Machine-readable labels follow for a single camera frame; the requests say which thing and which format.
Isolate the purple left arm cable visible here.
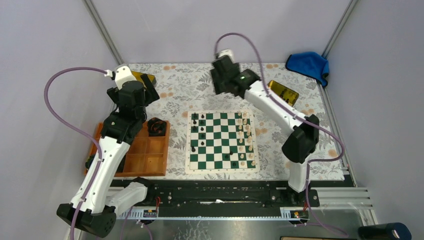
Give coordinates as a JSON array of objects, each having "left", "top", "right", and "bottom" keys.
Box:
[{"left": 44, "top": 66, "right": 112, "bottom": 240}]

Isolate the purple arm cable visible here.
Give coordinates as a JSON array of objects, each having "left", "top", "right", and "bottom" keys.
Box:
[
  {"left": 213, "top": 32, "right": 349, "bottom": 238},
  {"left": 44, "top": 66, "right": 112, "bottom": 240}
]

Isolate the gold tin with chess pieces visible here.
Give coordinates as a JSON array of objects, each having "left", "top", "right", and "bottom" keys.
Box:
[{"left": 267, "top": 80, "right": 300, "bottom": 107}]

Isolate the orange compartment tray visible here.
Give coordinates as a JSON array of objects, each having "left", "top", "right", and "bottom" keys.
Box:
[{"left": 83, "top": 120, "right": 171, "bottom": 178}]

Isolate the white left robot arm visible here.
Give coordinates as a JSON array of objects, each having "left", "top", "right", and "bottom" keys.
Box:
[{"left": 56, "top": 64, "right": 159, "bottom": 238}]

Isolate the empty gold tin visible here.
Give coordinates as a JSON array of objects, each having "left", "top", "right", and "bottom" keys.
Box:
[{"left": 131, "top": 70, "right": 157, "bottom": 88}]

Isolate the green white chess board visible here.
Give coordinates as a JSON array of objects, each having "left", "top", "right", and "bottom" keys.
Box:
[{"left": 185, "top": 109, "right": 260, "bottom": 174}]

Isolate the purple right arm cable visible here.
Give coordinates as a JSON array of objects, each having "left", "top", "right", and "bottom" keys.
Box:
[{"left": 213, "top": 32, "right": 349, "bottom": 238}]

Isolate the blue cloth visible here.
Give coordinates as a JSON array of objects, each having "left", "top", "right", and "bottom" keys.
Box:
[{"left": 285, "top": 51, "right": 330, "bottom": 88}]

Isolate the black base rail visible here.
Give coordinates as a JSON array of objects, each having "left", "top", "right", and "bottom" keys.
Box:
[{"left": 134, "top": 178, "right": 318, "bottom": 207}]

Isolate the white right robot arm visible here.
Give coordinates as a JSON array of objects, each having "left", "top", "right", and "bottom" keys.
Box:
[{"left": 210, "top": 49, "right": 319, "bottom": 206}]

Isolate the black cylinder bottom right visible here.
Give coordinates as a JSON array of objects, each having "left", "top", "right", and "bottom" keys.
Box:
[{"left": 358, "top": 222, "right": 412, "bottom": 240}]

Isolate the floral table mat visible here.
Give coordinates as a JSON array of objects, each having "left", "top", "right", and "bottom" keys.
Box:
[{"left": 130, "top": 63, "right": 345, "bottom": 182}]

